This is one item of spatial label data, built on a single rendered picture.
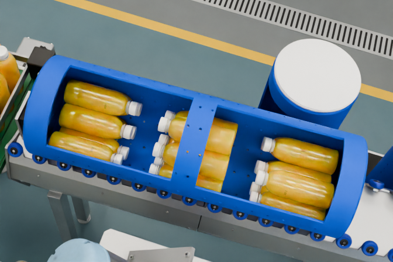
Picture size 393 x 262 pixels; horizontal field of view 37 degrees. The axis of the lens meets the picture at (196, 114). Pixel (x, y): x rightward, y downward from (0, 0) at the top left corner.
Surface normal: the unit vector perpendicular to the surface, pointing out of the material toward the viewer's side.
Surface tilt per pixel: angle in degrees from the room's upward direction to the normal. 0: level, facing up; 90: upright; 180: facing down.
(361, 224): 0
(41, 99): 25
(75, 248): 38
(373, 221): 0
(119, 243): 0
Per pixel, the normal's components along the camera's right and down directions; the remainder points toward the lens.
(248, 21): 0.09, -0.51
